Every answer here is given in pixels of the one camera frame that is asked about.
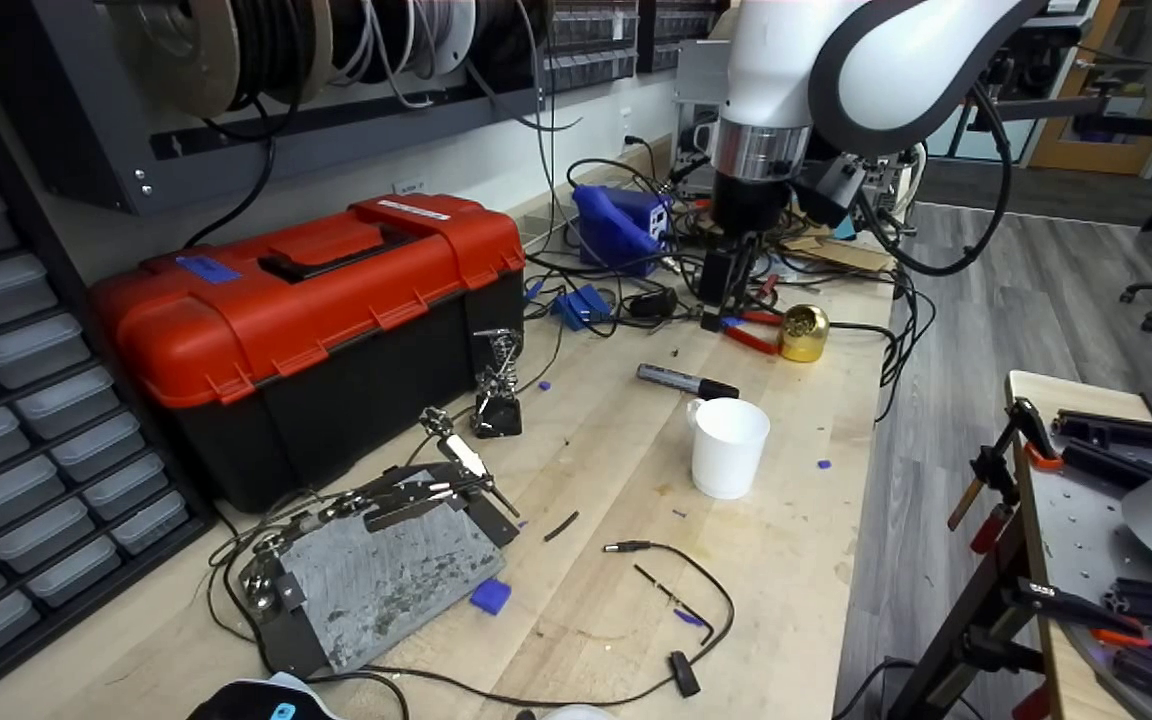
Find black marker grey barrel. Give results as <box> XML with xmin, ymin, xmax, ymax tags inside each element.
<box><xmin>637</xmin><ymin>361</ymin><xmax>742</xmax><ymax>405</ymax></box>

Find black and white device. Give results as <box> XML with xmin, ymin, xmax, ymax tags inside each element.
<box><xmin>184</xmin><ymin>672</ymin><xmax>337</xmax><ymax>720</ymax></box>

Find black cable with plug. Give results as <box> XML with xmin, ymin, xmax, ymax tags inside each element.
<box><xmin>332</xmin><ymin>538</ymin><xmax>738</xmax><ymax>714</ymax></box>

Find brown cardboard piece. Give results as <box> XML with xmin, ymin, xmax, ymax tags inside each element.
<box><xmin>788</xmin><ymin>228</ymin><xmax>897</xmax><ymax>280</ymax></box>

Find small blue connector block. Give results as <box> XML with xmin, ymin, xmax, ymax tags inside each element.
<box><xmin>553</xmin><ymin>280</ymin><xmax>617</xmax><ymax>334</ymax></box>

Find wooden side bench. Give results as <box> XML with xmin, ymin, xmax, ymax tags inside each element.
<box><xmin>1002</xmin><ymin>369</ymin><xmax>1152</xmax><ymax>720</ymax></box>

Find silver and black hand tool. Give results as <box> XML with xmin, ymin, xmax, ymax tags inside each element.
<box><xmin>416</xmin><ymin>405</ymin><xmax>526</xmax><ymax>526</ymax></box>

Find black hanging cable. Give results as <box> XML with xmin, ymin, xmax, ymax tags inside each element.
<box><xmin>178</xmin><ymin>91</ymin><xmax>281</xmax><ymax>257</ymax></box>

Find white wire spool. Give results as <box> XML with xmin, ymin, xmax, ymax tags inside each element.
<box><xmin>332</xmin><ymin>0</ymin><xmax>481</xmax><ymax>86</ymax></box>

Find grey drawer parts cabinet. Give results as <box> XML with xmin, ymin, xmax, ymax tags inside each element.
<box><xmin>0</xmin><ymin>75</ymin><xmax>210</xmax><ymax>714</ymax></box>

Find tan wire spool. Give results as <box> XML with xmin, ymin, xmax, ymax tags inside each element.
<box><xmin>112</xmin><ymin>0</ymin><xmax>246</xmax><ymax>121</ymax></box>

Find black metal clamp frame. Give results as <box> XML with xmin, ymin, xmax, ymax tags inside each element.
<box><xmin>887</xmin><ymin>506</ymin><xmax>1146</xmax><ymax>720</ymax></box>

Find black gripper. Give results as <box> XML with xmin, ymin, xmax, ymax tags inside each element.
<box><xmin>697</xmin><ymin>174</ymin><xmax>791</xmax><ymax>334</ymax></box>

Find red-handled pliers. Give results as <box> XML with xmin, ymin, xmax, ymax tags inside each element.
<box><xmin>707</xmin><ymin>308</ymin><xmax>788</xmax><ymax>361</ymax></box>

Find black cable bundle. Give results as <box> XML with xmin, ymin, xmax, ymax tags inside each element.
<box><xmin>867</xmin><ymin>257</ymin><xmax>943</xmax><ymax>427</ymax></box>

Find black helping-hand clamp stand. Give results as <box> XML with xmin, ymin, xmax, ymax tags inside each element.
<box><xmin>468</xmin><ymin>325</ymin><xmax>526</xmax><ymax>440</ymax></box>

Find thin purple-tipped probe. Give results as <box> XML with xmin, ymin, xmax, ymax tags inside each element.
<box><xmin>629</xmin><ymin>557</ymin><xmax>715</xmax><ymax>632</ymax></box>

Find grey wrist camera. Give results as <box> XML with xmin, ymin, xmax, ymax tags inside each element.
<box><xmin>791</xmin><ymin>149</ymin><xmax>872</xmax><ymax>228</ymax></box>

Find white mug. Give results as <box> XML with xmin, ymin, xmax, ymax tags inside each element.
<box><xmin>685</xmin><ymin>395</ymin><xmax>777</xmax><ymax>506</ymax></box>

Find grey metal plate device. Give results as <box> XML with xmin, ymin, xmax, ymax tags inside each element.
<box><xmin>232</xmin><ymin>465</ymin><xmax>523</xmax><ymax>681</ymax></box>

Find black and orange bar clamp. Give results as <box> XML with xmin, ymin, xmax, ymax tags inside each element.
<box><xmin>943</xmin><ymin>395</ymin><xmax>1067</xmax><ymax>538</ymax></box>

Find gold brass tip cleaner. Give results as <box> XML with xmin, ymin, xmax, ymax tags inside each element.
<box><xmin>777</xmin><ymin>301</ymin><xmax>831</xmax><ymax>369</ymax></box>

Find black horizontal bar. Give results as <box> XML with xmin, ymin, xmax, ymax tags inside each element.
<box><xmin>998</xmin><ymin>96</ymin><xmax>1152</xmax><ymax>149</ymax></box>

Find red and black toolbox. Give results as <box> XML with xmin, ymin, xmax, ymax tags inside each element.
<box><xmin>92</xmin><ymin>191</ymin><xmax>526</xmax><ymax>514</ymax></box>

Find black power adapter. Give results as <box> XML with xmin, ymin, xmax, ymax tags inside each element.
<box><xmin>625</xmin><ymin>290</ymin><xmax>679</xmax><ymax>329</ymax></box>

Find black cable spool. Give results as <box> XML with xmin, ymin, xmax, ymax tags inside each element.
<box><xmin>227</xmin><ymin>0</ymin><xmax>339</xmax><ymax>111</ymax></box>

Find black wire spool rack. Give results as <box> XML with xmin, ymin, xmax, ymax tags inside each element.
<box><xmin>0</xmin><ymin>0</ymin><xmax>728</xmax><ymax>215</ymax></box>

